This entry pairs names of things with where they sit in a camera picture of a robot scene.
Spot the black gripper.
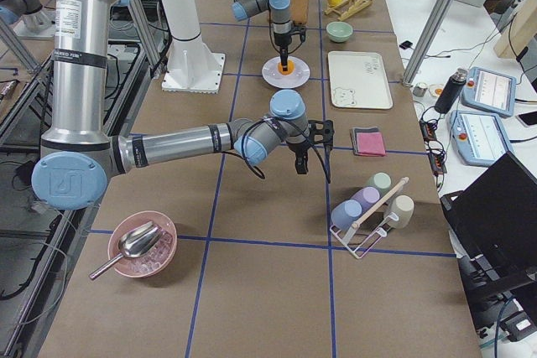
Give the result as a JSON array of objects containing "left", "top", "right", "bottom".
[
  {"left": 289, "top": 120, "right": 334, "bottom": 174},
  {"left": 273, "top": 24, "right": 305, "bottom": 72}
]

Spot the orange fruit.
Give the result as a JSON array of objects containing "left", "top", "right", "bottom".
[{"left": 277, "top": 60, "right": 295, "bottom": 75}]

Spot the white round plate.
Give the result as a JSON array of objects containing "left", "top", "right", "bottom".
[{"left": 262, "top": 56, "right": 310, "bottom": 89}]

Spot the cream bear tray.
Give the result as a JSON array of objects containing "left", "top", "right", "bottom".
[{"left": 327, "top": 51, "right": 393, "bottom": 110}]

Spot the green bowl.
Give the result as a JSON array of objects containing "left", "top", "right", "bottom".
[{"left": 326, "top": 21, "right": 353, "bottom": 43}]

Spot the grey cloth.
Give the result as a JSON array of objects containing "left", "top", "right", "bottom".
[{"left": 351, "top": 127, "right": 380, "bottom": 156}]

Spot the blue cup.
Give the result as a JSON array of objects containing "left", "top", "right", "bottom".
[{"left": 331, "top": 200, "right": 362, "bottom": 231}]

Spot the pink cloth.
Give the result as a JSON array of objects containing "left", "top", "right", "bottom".
[{"left": 356, "top": 132, "right": 386, "bottom": 156}]

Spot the purple cup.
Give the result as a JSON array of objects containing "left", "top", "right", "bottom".
[{"left": 352, "top": 186, "right": 380, "bottom": 212}]

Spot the green cup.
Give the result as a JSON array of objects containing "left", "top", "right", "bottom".
[{"left": 365, "top": 172, "right": 392, "bottom": 196}]

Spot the wooden rack dowel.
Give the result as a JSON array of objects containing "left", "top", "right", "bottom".
[{"left": 352, "top": 177, "right": 409, "bottom": 230}]

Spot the wooden drying rack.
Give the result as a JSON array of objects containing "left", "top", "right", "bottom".
[{"left": 323, "top": 0, "right": 373, "bottom": 21}]

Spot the beige cup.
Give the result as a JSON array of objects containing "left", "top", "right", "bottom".
[{"left": 384, "top": 195, "right": 414, "bottom": 229}]

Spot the black bottle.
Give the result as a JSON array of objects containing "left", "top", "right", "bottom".
[{"left": 434, "top": 68, "right": 468, "bottom": 114}]

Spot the metal scoop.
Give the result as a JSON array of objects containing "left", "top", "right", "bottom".
[{"left": 89, "top": 221, "right": 163, "bottom": 280}]

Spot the teach pendant near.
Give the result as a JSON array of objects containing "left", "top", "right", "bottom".
[{"left": 449, "top": 110, "right": 513, "bottom": 167}]

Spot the teach pendant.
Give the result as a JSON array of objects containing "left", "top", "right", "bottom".
[
  {"left": 461, "top": 67, "right": 517, "bottom": 117},
  {"left": 449, "top": 110, "right": 513, "bottom": 167}
]

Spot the pink bowl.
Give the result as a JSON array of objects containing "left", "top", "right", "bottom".
[{"left": 107, "top": 210, "right": 178, "bottom": 278}]

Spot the black laptop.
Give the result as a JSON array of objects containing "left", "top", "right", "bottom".
[{"left": 441, "top": 152, "right": 536, "bottom": 278}]

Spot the teach pendant far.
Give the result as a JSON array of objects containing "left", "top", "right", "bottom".
[{"left": 461, "top": 67, "right": 517, "bottom": 117}]

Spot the white wire cup rack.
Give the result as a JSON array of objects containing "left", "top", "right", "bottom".
[{"left": 329, "top": 214, "right": 392, "bottom": 259}]

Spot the aluminium frame post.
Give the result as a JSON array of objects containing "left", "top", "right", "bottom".
[{"left": 402, "top": 0, "right": 453, "bottom": 87}]

